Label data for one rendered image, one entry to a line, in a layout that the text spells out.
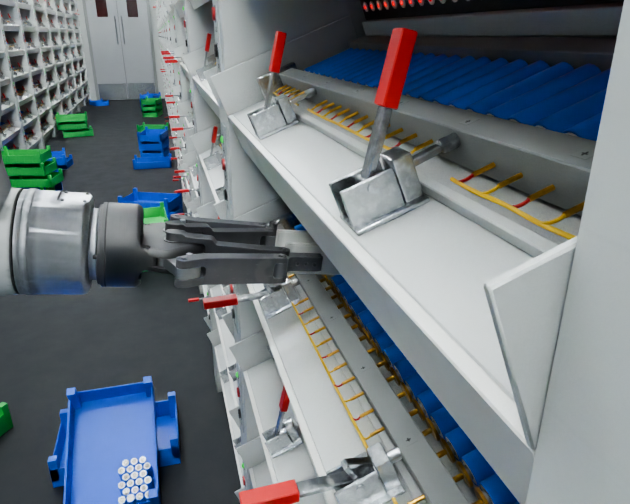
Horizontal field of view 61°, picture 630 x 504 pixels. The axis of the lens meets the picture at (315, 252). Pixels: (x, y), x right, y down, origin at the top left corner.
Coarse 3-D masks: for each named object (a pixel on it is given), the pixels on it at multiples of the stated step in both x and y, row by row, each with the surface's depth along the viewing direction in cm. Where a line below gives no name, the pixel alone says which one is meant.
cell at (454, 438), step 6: (450, 432) 34; (456, 432) 34; (462, 432) 33; (450, 438) 33; (456, 438) 33; (462, 438) 33; (468, 438) 33; (450, 444) 34; (456, 444) 33; (462, 444) 33; (468, 444) 33; (456, 450) 33; (462, 450) 33; (468, 450) 33; (456, 456) 34
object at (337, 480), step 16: (288, 480) 33; (304, 480) 33; (320, 480) 33; (336, 480) 33; (352, 480) 33; (240, 496) 32; (256, 496) 32; (272, 496) 32; (288, 496) 32; (304, 496) 33
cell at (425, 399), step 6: (426, 390) 38; (420, 396) 37; (426, 396) 37; (432, 396) 37; (420, 402) 37; (426, 402) 37; (432, 402) 37; (438, 402) 37; (426, 408) 37; (432, 408) 37; (438, 408) 37; (426, 414) 37
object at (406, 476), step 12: (300, 288) 59; (312, 312) 54; (324, 336) 50; (336, 348) 47; (336, 360) 46; (348, 372) 44; (360, 396) 41; (372, 420) 39; (384, 432) 37; (384, 444) 37; (396, 468) 35; (408, 480) 33; (420, 492) 32
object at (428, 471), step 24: (312, 288) 54; (336, 312) 49; (336, 336) 46; (360, 360) 42; (360, 384) 40; (384, 384) 39; (384, 408) 37; (360, 432) 38; (408, 432) 34; (408, 456) 33; (432, 456) 32; (432, 480) 31
